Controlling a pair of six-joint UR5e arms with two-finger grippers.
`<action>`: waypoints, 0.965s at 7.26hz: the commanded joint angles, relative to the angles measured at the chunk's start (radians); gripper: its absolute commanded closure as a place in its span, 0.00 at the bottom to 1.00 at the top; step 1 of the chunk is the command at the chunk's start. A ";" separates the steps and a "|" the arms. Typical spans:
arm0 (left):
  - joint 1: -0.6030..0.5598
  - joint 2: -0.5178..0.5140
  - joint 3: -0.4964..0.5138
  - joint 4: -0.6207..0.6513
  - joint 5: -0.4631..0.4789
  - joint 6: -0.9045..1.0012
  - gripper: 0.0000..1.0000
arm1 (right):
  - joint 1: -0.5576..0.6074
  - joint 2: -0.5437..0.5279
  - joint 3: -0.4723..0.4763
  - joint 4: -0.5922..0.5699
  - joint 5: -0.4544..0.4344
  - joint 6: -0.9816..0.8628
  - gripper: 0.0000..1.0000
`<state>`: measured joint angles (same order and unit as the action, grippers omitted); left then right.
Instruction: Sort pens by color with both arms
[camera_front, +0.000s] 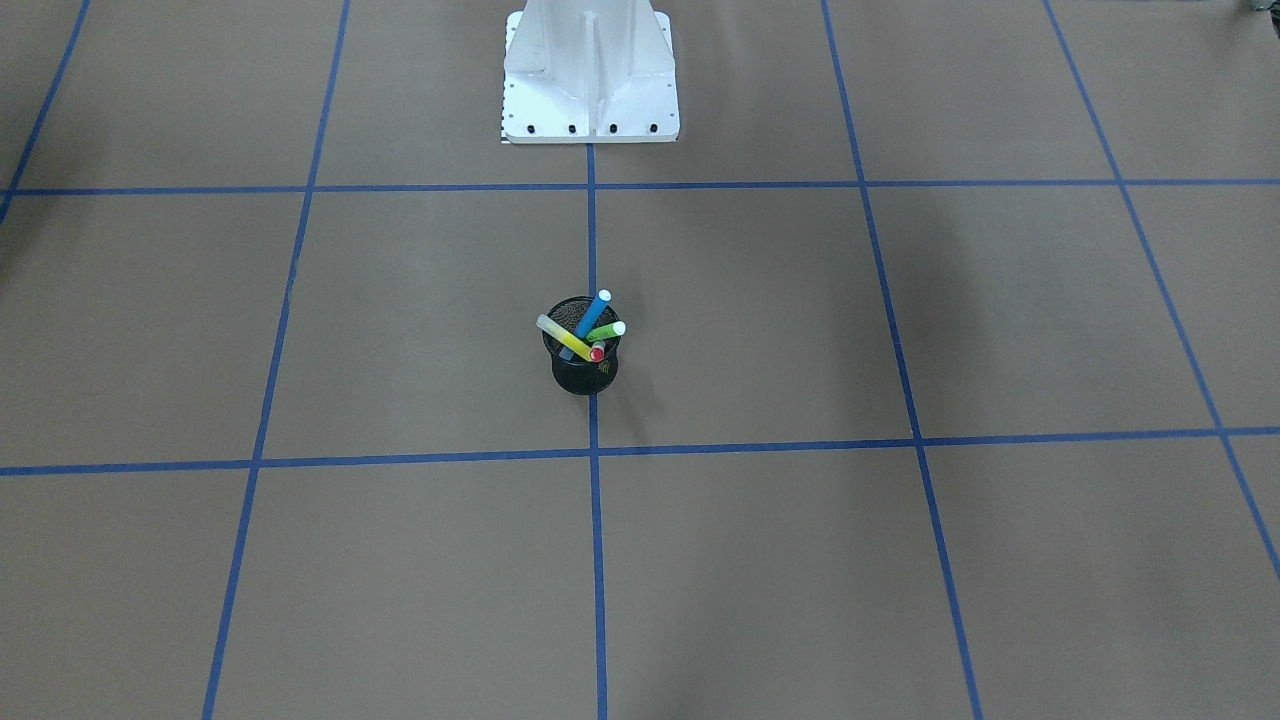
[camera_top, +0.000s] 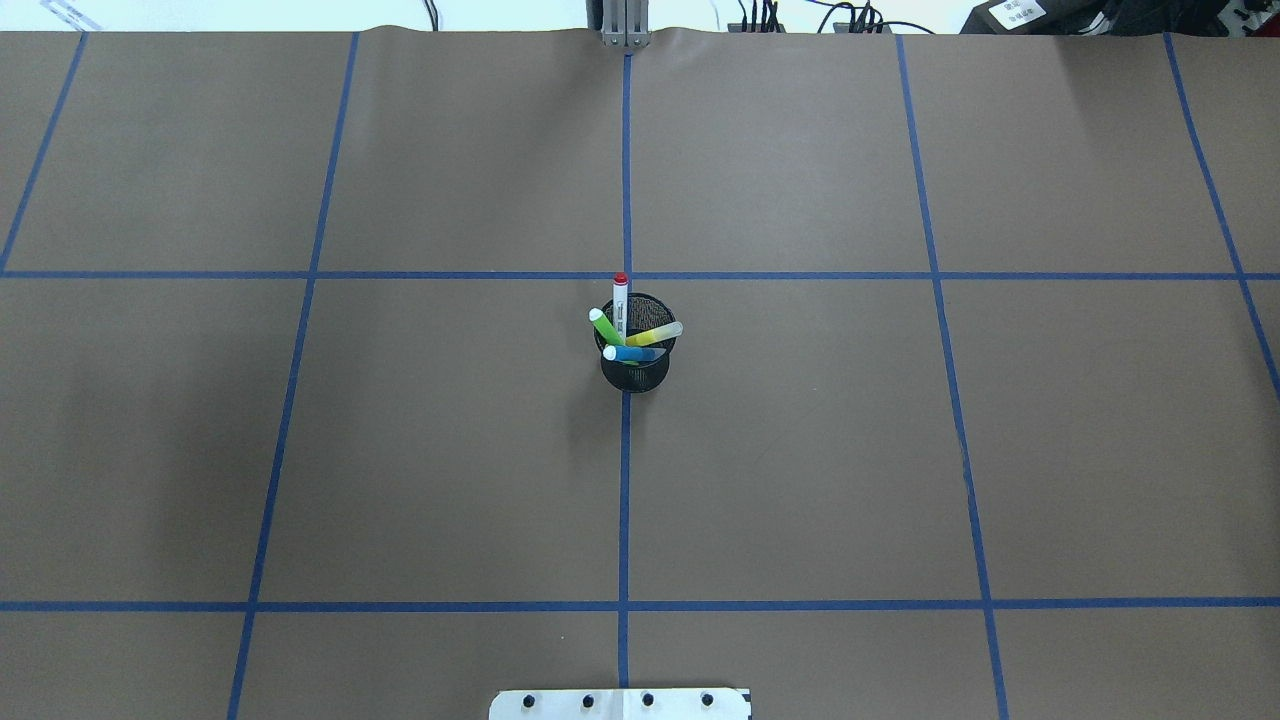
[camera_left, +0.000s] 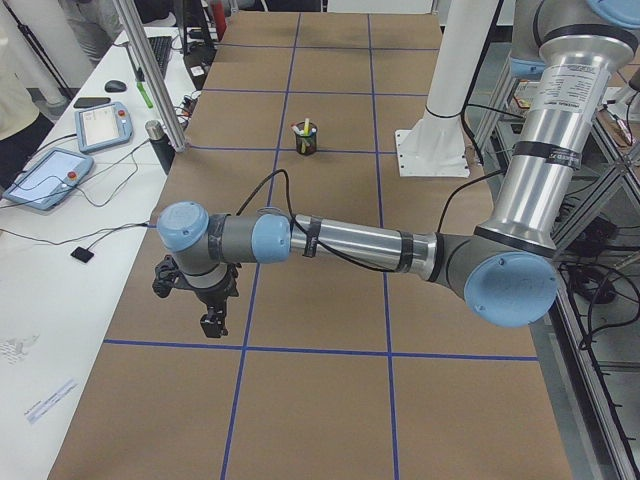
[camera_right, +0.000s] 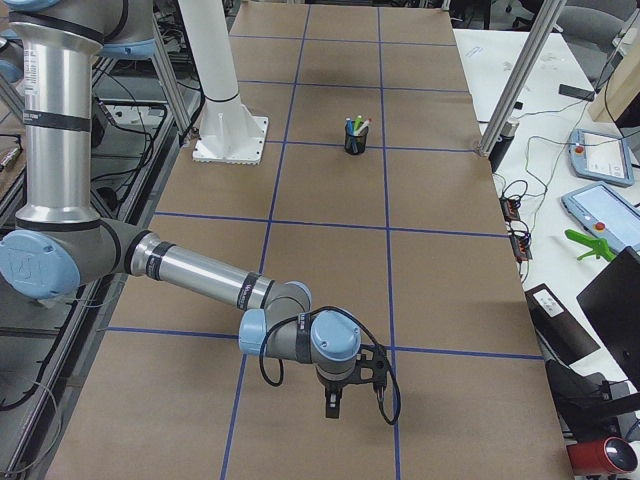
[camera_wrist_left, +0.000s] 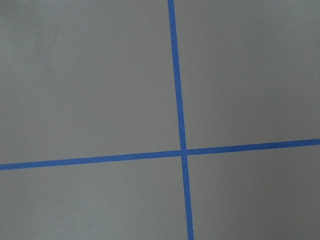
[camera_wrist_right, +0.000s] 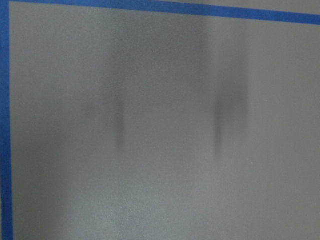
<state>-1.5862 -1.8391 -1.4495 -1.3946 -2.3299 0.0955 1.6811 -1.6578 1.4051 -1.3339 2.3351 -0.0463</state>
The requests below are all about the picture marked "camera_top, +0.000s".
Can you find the blue highlighter pen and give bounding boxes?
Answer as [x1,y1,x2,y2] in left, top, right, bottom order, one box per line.
[602,346,667,363]

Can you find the black mesh pen cup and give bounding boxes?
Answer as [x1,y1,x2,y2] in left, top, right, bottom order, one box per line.
[591,291,678,395]

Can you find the green highlighter pen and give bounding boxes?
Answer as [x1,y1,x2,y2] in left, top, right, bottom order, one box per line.
[588,307,626,348]

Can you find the red capped white marker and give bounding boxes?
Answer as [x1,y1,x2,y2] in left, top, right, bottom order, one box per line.
[611,272,630,343]

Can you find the yellow highlighter pen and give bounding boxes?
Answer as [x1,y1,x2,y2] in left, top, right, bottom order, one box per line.
[625,322,684,347]

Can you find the aluminium frame post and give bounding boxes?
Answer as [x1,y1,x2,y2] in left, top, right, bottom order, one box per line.
[585,0,652,49]

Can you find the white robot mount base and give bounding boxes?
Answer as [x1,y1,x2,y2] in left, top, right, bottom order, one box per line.
[488,687,753,719]

